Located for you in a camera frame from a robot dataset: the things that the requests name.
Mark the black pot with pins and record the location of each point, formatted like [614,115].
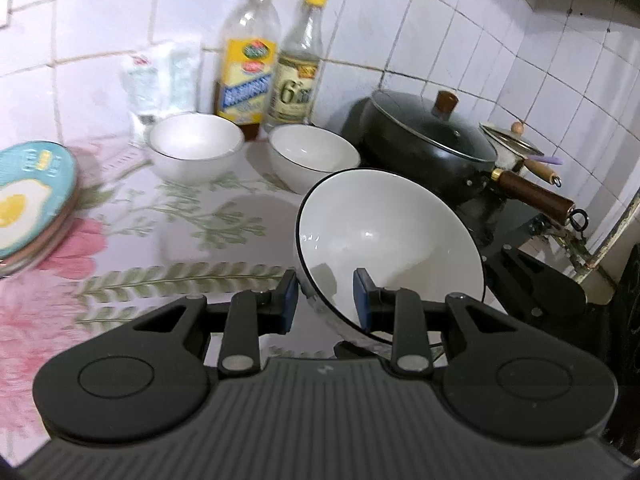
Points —
[425,172]

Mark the blue fried egg plate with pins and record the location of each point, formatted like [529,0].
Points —
[30,200]

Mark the small cream saucepan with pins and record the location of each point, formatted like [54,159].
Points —
[506,161]

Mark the glass pot lid brown knob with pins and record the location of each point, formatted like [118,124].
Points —
[425,125]

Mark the small glass saucepan lid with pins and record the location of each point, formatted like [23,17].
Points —
[515,142]

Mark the white black-rimmed bowl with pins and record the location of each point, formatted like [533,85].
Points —
[195,146]
[380,230]
[310,156]

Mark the clear seasoning bag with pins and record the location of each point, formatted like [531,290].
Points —
[182,75]

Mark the clear vinegar bottle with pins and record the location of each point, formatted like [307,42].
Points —
[295,85]

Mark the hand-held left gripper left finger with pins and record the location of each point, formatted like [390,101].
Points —
[285,305]

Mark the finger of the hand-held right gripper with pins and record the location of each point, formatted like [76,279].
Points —
[515,275]

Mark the white seasoning bag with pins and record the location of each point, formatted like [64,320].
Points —
[142,95]

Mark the pink rabbit plate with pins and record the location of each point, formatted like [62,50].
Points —
[65,224]

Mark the yellow label oil bottle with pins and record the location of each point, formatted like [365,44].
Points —
[247,80]

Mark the floral tablecloth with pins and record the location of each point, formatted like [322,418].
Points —
[150,240]

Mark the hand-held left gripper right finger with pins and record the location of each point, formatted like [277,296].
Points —
[362,305]

